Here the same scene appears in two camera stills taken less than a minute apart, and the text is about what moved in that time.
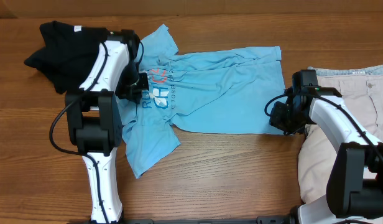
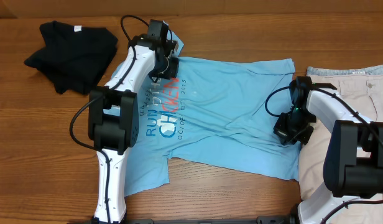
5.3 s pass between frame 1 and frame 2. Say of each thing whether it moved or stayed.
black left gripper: moved
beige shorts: stayed
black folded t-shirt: stayed
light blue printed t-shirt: moved
